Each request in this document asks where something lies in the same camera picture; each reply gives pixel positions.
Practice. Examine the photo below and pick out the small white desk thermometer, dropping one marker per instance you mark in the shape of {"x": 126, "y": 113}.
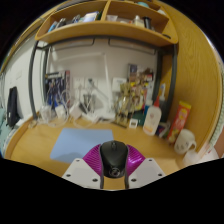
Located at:
{"x": 133, "y": 123}

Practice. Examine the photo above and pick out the colourful printed box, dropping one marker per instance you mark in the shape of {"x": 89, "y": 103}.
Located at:
{"x": 140, "y": 76}

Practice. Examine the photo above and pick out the clear plastic jar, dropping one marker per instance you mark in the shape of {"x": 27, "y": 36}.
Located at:
{"x": 46, "y": 113}

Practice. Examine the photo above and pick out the brown tree figure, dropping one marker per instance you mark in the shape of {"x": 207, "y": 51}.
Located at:
{"x": 124, "y": 103}

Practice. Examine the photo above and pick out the teal blanket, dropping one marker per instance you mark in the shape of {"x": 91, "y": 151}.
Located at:
{"x": 2, "y": 121}

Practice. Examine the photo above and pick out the light blue mouse pad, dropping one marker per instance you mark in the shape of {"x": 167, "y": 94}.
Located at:
{"x": 78, "y": 143}

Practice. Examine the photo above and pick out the metal cup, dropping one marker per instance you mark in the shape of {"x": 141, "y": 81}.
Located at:
{"x": 89, "y": 102}

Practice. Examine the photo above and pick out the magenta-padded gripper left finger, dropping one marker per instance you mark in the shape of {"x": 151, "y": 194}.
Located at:
{"x": 77, "y": 171}

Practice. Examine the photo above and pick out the white wall box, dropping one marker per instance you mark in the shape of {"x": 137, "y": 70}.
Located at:
{"x": 119, "y": 84}

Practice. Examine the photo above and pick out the wooden shelf unit, metal frame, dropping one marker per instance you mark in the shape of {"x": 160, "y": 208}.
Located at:
{"x": 106, "y": 30}

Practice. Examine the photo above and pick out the white bottle with red cap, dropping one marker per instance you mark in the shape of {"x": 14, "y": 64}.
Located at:
{"x": 152, "y": 120}

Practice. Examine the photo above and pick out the white charger block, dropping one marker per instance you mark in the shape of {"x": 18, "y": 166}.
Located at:
{"x": 75, "y": 111}
{"x": 60, "y": 112}

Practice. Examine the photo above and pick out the black computer mouse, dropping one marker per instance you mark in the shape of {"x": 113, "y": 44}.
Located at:
{"x": 114, "y": 156}

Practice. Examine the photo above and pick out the dark robot model kit box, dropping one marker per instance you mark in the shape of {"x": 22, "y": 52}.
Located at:
{"x": 56, "y": 88}

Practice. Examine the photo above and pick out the dark bottle with white nozzle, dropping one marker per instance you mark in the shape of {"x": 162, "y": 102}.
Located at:
{"x": 162, "y": 96}

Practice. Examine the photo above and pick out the black backpack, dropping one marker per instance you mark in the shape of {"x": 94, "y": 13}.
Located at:
{"x": 12, "y": 106}

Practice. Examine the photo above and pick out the white mug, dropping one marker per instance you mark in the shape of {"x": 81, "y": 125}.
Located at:
{"x": 184, "y": 141}

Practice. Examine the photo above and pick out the white power strip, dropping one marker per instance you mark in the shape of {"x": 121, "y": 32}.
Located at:
{"x": 90, "y": 117}

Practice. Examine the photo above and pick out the small clear cup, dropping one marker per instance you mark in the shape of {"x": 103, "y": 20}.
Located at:
{"x": 190, "y": 158}

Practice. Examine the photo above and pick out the white wall socket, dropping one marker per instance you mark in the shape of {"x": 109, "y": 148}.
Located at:
{"x": 90, "y": 82}
{"x": 78, "y": 82}

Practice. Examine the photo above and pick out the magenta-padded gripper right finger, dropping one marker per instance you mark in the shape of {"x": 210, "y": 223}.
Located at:
{"x": 148, "y": 170}

